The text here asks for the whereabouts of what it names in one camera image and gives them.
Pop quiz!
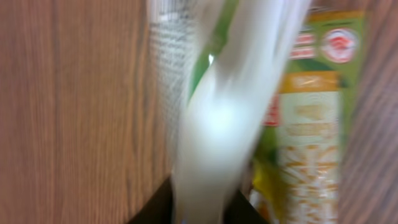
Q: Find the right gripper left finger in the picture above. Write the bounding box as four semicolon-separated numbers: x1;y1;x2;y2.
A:
127;177;173;224

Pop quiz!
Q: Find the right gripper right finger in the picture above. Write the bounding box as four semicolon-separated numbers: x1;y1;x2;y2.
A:
223;190;269;224

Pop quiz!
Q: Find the green yellow drink pouch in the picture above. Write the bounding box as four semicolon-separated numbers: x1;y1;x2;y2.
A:
189;0;366;224

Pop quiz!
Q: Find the white cream tube gold cap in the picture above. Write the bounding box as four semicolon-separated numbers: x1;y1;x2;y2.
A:
146;0;311;223

